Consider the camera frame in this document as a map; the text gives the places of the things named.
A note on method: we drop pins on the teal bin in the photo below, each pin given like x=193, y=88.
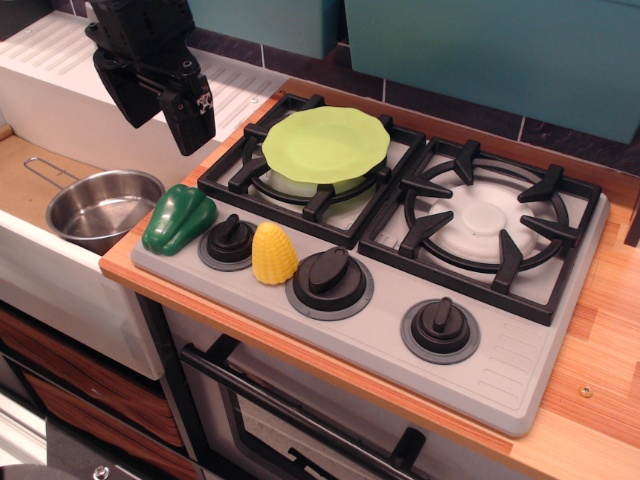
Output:
x=574, y=64
x=305, y=27

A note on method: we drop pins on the black left stove knob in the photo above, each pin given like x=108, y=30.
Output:
x=227, y=246

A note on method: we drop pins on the wooden drawer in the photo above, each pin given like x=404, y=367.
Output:
x=78, y=368
x=105, y=420

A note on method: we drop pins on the green toy bell pepper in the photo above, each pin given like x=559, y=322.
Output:
x=180, y=216

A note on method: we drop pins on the toy oven door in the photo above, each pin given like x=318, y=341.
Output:
x=275, y=450

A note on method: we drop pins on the yellow toy corn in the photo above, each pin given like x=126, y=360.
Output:
x=274, y=258

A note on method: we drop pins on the grey toy stove top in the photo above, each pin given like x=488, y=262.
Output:
x=500, y=385

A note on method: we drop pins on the black middle stove knob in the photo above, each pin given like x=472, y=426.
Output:
x=330, y=286

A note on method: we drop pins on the black oven door handle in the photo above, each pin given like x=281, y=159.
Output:
x=397, y=466

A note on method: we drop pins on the teal bin left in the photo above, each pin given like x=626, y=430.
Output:
x=305, y=27

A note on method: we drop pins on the black right stove knob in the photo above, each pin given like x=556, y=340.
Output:
x=440, y=331

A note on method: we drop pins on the white toy sink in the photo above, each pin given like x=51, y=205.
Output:
x=59, y=120

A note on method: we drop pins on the black left burner grate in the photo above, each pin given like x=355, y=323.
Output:
x=241, y=180

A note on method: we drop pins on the upper wooden drawer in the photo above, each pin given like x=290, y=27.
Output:
x=78, y=368

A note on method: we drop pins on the stainless steel pot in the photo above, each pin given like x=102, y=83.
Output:
x=97, y=211

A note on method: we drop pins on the lower wooden drawer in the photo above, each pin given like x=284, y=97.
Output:
x=105, y=420

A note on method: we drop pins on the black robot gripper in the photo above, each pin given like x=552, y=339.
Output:
x=141, y=46

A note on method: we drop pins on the teal bin right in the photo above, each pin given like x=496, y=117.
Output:
x=574, y=64

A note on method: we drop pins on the light green plastic plate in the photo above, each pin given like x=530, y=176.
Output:
x=326, y=145

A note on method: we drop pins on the black right burner grate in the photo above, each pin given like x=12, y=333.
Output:
x=493, y=229

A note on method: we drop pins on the black burner grate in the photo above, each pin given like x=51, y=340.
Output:
x=241, y=180
x=493, y=229

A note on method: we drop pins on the black stove knob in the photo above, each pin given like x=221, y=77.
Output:
x=330, y=286
x=440, y=331
x=227, y=246

